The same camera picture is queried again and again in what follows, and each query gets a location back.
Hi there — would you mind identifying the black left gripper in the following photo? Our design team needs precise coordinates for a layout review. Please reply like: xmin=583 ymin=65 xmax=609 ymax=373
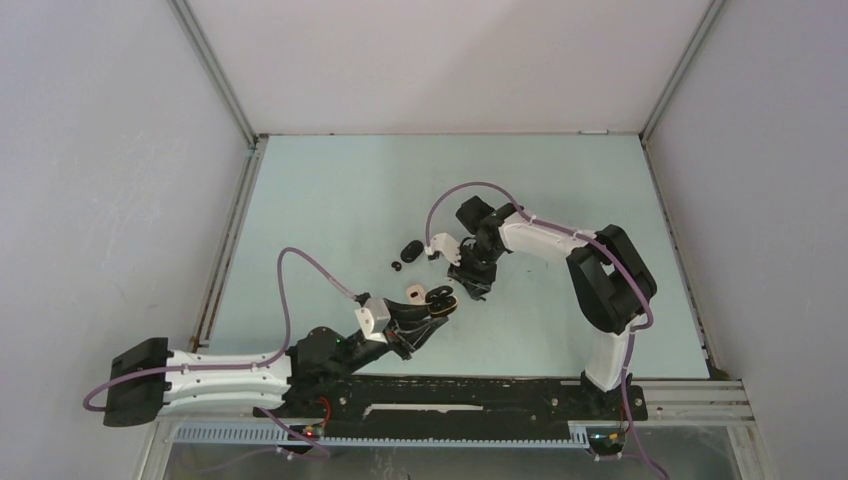
xmin=332 ymin=297 xmax=447 ymax=379

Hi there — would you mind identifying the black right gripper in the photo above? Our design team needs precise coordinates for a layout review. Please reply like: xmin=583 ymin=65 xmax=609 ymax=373
xmin=448 ymin=241 xmax=504 ymax=300

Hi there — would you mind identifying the black charging case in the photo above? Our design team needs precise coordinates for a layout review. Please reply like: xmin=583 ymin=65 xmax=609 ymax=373
xmin=425 ymin=285 xmax=458 ymax=318

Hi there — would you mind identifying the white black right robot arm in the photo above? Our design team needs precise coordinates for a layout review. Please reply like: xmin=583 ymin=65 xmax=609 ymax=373
xmin=425 ymin=196 xmax=657 ymax=418

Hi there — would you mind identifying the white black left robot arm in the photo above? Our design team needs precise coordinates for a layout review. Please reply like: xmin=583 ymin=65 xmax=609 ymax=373
xmin=99 ymin=291 xmax=458 ymax=428

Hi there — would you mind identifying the beige earbud charging case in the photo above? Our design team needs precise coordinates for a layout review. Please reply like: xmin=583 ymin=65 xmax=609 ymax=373
xmin=406 ymin=284 xmax=427 ymax=305

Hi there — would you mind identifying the black closed earbud case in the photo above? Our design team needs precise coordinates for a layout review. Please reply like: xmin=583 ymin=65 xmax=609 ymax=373
xmin=399 ymin=240 xmax=425 ymax=263

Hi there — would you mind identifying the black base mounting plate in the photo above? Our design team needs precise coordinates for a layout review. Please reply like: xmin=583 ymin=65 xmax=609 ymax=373
xmin=272 ymin=375 xmax=649 ymax=442

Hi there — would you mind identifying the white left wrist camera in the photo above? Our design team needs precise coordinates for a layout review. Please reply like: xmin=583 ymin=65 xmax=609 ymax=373
xmin=354 ymin=298 xmax=391 ymax=344

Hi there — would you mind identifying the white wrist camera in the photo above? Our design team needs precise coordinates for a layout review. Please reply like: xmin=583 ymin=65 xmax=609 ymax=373
xmin=425 ymin=233 xmax=461 ymax=265
xmin=354 ymin=298 xmax=391 ymax=344

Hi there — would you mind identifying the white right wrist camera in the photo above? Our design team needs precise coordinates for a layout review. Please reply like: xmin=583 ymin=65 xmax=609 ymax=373
xmin=425 ymin=233 xmax=461 ymax=265

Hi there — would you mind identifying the grey slotted cable duct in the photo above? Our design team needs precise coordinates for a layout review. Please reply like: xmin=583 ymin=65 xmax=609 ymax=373
xmin=173 ymin=423 xmax=591 ymax=449

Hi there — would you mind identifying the aluminium frame rail left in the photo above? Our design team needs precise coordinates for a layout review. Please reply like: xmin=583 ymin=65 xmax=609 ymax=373
xmin=169 ymin=0 xmax=264 ymax=351

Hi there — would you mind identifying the aluminium frame rail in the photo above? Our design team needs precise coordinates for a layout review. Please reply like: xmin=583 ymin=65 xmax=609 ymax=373
xmin=169 ymin=0 xmax=264 ymax=351
xmin=638 ymin=0 xmax=730 ymax=380

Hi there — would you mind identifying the aluminium frame rail right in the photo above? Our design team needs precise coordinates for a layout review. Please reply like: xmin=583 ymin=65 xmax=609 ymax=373
xmin=638 ymin=0 xmax=730 ymax=380

